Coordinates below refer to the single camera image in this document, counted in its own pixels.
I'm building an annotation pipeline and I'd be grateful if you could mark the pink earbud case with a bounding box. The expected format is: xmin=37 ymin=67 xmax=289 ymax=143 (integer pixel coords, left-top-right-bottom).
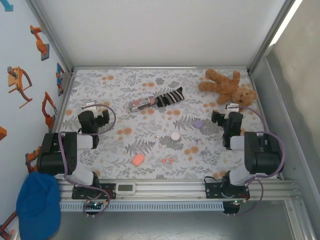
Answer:
xmin=131 ymin=153 xmax=145 ymax=167

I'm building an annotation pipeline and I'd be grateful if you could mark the brown teddy bear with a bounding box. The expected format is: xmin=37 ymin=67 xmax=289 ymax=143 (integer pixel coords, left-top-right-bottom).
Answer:
xmin=197 ymin=69 xmax=258 ymax=113

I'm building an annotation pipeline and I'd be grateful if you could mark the floral patterned table cloth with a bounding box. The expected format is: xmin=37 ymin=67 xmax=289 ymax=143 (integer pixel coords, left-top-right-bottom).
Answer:
xmin=51 ymin=68 xmax=278 ymax=180

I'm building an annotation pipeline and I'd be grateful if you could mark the rolled flag print paper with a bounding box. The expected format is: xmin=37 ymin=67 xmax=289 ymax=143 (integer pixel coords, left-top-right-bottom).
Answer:
xmin=127 ymin=96 xmax=157 ymax=113

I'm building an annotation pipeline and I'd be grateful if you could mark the black white striped sock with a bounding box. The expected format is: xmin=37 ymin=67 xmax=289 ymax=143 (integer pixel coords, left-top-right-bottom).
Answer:
xmin=152 ymin=86 xmax=186 ymax=108

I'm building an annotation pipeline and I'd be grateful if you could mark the white digital display unit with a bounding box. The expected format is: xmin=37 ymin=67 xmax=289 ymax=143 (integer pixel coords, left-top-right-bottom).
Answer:
xmin=115 ymin=182 xmax=136 ymax=195

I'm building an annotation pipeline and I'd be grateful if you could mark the small circuit board with leds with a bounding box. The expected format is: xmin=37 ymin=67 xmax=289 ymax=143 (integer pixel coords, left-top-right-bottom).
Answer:
xmin=223 ymin=199 xmax=242 ymax=215
xmin=83 ymin=199 xmax=104 ymax=210

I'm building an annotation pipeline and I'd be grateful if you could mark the blue cap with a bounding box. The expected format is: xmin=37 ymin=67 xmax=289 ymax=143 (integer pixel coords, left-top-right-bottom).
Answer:
xmin=16 ymin=172 xmax=62 ymax=240

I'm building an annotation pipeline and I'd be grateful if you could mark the left arm wrist camera box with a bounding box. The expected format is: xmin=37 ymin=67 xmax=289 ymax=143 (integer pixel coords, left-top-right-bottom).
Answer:
xmin=81 ymin=101 xmax=99 ymax=118

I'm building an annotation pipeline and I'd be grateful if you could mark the aluminium frame side bar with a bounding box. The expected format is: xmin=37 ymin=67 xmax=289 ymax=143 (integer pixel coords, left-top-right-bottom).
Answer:
xmin=41 ymin=71 xmax=77 ymax=171
xmin=248 ymin=71 xmax=285 ymax=181

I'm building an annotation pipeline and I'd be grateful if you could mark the blue orange machine wall sticker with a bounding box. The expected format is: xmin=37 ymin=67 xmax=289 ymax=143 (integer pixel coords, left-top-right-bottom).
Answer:
xmin=55 ymin=62 xmax=66 ymax=97

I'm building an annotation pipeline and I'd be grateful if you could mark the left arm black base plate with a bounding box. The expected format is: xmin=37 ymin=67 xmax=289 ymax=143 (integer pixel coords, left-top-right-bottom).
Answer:
xmin=71 ymin=182 xmax=116 ymax=200

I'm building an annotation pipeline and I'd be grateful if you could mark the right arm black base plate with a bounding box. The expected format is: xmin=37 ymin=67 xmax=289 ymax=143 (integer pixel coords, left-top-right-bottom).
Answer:
xmin=204 ymin=176 xmax=251 ymax=200

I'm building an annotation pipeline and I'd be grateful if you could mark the orange curved gripper wall sticker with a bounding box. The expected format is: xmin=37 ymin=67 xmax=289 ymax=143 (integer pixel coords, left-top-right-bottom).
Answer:
xmin=6 ymin=66 xmax=34 ymax=109

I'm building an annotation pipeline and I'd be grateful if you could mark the aluminium mounting rail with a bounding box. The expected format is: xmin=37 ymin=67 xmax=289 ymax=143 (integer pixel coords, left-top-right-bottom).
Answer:
xmin=56 ymin=178 xmax=305 ymax=201

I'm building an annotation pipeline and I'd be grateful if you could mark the aluminium frame cross bar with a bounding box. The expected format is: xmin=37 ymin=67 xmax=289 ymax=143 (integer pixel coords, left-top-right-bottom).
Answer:
xmin=72 ymin=65 xmax=251 ymax=71

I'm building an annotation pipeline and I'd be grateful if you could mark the aluminium frame post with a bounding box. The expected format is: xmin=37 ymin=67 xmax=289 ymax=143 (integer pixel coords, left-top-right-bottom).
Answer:
xmin=247 ymin=0 xmax=298 ymax=75
xmin=26 ymin=0 xmax=75 ymax=73

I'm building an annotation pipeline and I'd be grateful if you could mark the white slotted cable duct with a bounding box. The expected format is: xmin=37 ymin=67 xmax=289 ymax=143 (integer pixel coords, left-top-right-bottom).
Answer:
xmin=59 ymin=201 xmax=224 ymax=212

